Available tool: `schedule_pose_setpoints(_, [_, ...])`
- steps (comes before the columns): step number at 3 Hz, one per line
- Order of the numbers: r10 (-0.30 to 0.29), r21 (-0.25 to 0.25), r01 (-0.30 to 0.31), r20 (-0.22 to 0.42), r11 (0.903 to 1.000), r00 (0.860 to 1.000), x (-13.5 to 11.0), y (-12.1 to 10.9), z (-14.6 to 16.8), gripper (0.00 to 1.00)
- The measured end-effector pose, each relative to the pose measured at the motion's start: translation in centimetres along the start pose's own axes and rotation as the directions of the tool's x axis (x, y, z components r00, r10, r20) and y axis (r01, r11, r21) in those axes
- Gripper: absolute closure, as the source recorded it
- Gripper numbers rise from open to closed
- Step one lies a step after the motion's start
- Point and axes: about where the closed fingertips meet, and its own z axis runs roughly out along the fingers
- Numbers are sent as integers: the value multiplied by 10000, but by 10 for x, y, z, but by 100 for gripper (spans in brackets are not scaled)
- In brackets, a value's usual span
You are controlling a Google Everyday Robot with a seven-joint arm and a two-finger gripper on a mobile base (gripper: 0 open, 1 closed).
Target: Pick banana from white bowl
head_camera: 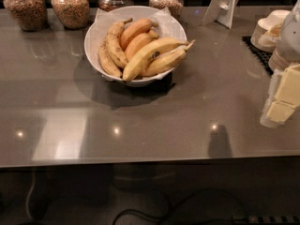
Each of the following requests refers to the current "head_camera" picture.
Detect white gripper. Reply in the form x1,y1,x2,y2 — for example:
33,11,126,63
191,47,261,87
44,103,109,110
260,0,300,128

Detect large front yellow banana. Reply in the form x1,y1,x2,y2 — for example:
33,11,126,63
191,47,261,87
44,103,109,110
122,37,188,83

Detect right yellow banana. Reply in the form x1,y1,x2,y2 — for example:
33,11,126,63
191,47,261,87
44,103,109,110
140,40,195,77

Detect white bowl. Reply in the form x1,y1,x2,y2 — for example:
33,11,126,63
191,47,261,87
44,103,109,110
83,5,188,88

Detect middle orange-yellow banana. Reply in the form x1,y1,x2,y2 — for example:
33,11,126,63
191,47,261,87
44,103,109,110
125,30,159,60

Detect orange-yellow banana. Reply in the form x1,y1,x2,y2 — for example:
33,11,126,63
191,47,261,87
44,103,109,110
125,30,159,60
120,19,158,51

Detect upper orange-yellow banana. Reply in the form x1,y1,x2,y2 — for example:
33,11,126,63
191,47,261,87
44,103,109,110
120,19,158,51

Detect spotted banana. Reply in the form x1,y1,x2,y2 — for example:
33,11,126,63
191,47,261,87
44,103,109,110
97,40,122,78
106,19,132,68

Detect far left spotted banana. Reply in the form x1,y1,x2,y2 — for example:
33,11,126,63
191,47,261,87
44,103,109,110
97,40,122,78

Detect front stack paper bowls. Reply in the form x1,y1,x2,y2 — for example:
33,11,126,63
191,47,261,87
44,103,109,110
268,48,291,71

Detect stack paper bowls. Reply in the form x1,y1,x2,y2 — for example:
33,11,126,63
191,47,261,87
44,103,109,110
250,9,289,53
268,48,291,71

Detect black rubber mat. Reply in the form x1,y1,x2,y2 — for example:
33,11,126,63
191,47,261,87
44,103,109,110
241,36,273,76

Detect rear stack paper bowls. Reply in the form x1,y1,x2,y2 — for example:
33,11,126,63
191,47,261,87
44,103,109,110
250,9,289,53

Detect white sign stand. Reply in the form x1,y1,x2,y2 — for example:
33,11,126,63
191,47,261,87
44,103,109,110
202,0,239,29

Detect black power strip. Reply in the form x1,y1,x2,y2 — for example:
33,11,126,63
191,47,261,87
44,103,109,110
232,216,300,225

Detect cereal glass jar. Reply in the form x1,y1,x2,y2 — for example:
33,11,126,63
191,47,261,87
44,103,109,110
51,0,90,30
147,0,185,18

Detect far left cereal jar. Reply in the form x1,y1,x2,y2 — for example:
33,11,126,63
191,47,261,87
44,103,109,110
3,0,48,32

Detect black cable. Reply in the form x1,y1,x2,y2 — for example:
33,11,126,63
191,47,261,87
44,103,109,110
112,187,248,225

